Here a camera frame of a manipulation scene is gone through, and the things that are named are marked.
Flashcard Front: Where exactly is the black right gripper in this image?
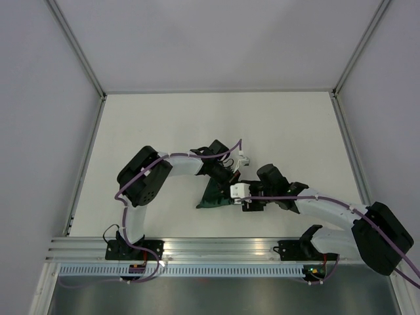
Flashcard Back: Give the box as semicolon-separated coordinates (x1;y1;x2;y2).
242;180;276;212

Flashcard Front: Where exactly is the aluminium enclosure frame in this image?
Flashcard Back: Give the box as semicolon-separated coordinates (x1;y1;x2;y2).
32;0;420;315

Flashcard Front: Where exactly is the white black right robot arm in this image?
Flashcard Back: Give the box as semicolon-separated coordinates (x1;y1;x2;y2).
230;164;414;276

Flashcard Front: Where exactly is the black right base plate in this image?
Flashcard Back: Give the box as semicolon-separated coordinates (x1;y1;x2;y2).
272;240;338;262

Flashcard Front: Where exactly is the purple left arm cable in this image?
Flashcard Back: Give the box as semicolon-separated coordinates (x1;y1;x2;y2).
58;137;244;289

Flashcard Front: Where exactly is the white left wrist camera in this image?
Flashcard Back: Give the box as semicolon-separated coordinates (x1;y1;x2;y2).
234;150;250;172

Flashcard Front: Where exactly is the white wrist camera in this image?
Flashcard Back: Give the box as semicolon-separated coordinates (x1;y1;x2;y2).
230;182;251;205
234;150;250;172

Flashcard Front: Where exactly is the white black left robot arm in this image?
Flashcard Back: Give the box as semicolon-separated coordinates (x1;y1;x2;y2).
114;140;242;260

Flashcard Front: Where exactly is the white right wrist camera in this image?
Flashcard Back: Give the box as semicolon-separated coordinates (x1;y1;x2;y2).
230;182;251;205

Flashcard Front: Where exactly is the white slotted cable duct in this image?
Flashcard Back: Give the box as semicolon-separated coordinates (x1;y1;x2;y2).
58;264;305;278

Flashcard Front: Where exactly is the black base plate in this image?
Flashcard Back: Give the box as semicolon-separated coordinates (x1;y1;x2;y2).
272;240;338;262
105;240;164;261

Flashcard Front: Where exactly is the aluminium mounting rail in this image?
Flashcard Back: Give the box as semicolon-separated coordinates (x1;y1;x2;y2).
45;238;403;263

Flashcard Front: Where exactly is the dark green cloth napkin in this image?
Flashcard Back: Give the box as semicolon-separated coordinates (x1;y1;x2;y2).
196;178;234;209

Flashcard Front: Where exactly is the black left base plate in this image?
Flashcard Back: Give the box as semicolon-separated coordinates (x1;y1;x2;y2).
105;240;164;261

